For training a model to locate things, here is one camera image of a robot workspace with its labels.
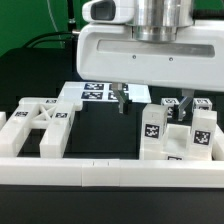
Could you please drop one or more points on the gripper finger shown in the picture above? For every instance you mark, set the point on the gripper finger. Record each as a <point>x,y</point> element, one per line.
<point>187,97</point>

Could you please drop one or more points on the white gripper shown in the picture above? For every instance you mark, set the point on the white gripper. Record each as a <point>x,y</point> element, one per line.
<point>164,43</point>

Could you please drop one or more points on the white chair seat part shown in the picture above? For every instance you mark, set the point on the white chair seat part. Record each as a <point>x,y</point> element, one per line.
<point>176,143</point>

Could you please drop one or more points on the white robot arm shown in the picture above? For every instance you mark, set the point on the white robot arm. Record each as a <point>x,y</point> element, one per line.
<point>163,43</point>

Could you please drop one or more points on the white tagged cube right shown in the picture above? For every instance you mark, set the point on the white tagged cube right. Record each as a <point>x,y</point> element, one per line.
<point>202,103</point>

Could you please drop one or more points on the white tagged cube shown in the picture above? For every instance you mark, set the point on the white tagged cube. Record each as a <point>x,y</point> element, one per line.
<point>202,103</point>
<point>169,103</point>

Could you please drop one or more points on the white tagged cube left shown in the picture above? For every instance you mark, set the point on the white tagged cube left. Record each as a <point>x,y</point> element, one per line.
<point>169,103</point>

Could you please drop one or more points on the white right fence bar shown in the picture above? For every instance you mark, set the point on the white right fence bar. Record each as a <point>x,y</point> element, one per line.
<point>218,146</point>

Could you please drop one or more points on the white fence bar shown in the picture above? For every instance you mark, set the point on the white fence bar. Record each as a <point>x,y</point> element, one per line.
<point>2,119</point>
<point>218,146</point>
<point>111,173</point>

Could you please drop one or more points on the white front fence bar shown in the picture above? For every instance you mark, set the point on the white front fence bar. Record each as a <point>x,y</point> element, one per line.
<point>111,173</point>

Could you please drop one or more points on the black vertical pole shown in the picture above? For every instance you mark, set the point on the black vertical pole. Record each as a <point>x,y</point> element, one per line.
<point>71,23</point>

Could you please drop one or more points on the white left fence bar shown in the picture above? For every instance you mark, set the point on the white left fence bar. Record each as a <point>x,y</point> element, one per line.
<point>2,119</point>

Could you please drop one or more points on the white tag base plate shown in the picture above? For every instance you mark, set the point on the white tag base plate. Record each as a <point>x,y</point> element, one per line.
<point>102,92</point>

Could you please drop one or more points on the white chair back frame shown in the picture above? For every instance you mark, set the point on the white chair back frame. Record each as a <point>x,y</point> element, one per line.
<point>54,116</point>

